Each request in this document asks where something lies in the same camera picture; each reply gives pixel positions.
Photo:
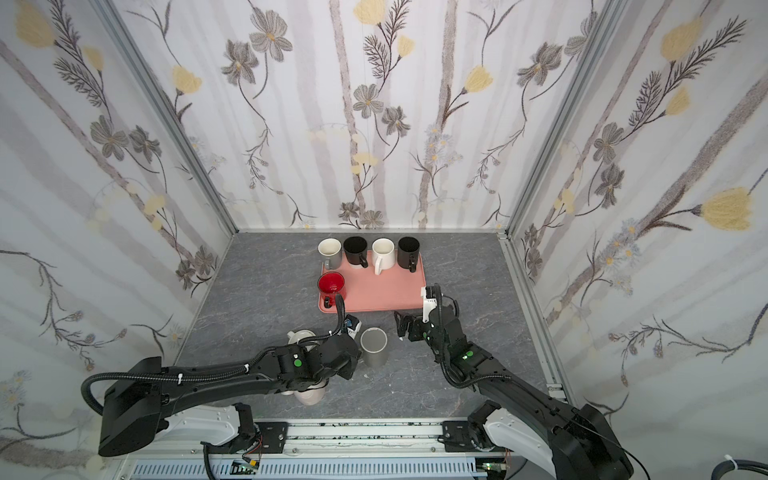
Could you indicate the red mug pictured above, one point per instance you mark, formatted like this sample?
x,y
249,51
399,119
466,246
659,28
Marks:
x,y
330,285

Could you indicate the cream upside-down mug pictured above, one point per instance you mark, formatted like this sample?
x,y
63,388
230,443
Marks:
x,y
299,336

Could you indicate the black mounting plate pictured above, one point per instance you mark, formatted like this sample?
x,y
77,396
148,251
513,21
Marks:
x,y
464,436
270,438

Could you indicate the black dark grey mug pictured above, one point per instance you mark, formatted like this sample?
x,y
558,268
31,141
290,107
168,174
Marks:
x,y
408,249

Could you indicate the light grey mug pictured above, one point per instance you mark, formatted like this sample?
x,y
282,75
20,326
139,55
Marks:
x,y
331,251

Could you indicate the white slotted cable duct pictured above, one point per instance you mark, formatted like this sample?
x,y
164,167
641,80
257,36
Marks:
x,y
351,468

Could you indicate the black and white mug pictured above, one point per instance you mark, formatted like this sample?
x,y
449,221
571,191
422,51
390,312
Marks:
x,y
355,250

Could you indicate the white ribbed mug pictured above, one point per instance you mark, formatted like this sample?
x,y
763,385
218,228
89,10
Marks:
x,y
384,255

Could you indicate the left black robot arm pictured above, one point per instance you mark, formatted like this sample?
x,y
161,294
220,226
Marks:
x,y
135,406

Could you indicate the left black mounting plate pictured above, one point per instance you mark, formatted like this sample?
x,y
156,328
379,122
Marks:
x,y
270,438

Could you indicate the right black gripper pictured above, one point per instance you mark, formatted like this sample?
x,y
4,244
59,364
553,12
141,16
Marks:
x,y
417,327

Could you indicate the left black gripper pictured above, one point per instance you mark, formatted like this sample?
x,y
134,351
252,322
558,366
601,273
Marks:
x,y
349,373

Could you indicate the pink plastic tray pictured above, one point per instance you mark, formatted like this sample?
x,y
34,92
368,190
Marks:
x,y
394,289

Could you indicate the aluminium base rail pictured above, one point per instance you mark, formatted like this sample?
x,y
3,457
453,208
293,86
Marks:
x,y
229,433

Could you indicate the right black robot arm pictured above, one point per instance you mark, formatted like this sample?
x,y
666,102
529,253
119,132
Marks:
x,y
466,365

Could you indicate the pale pink mug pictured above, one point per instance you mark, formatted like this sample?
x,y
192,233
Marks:
x,y
312,396

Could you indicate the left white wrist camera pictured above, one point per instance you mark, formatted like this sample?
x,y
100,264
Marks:
x,y
352,326

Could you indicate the grey upside-down mug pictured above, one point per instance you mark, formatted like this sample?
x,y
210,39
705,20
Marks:
x,y
374,347

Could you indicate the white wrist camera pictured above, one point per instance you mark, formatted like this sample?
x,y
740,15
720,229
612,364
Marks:
x,y
429,303
352,326

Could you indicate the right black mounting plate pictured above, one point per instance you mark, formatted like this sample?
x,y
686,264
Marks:
x,y
464,436

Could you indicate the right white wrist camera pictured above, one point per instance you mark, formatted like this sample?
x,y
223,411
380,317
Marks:
x,y
429,303

